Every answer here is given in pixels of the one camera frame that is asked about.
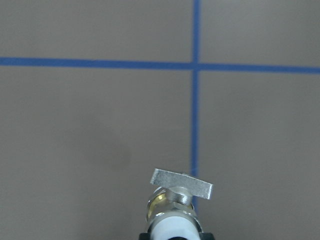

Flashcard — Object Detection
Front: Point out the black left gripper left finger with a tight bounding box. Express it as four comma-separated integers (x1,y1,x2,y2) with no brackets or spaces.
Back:
138,227,152,240

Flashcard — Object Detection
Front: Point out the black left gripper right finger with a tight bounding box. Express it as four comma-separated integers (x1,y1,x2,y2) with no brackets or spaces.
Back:
199,227,215,240

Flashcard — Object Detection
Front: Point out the white PPR brass valve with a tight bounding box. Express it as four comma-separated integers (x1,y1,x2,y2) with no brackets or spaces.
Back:
144,168,213,240

